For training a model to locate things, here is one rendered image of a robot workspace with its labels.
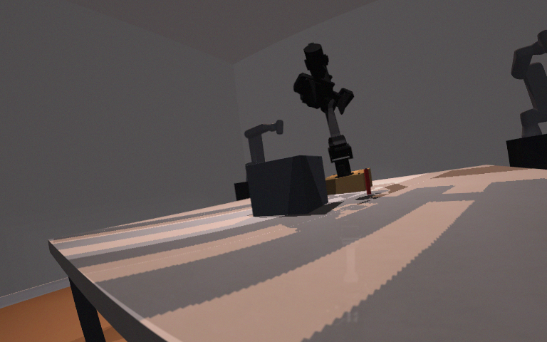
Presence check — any dark red peg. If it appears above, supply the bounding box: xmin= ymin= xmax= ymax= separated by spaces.
xmin=363 ymin=169 xmax=371 ymax=195

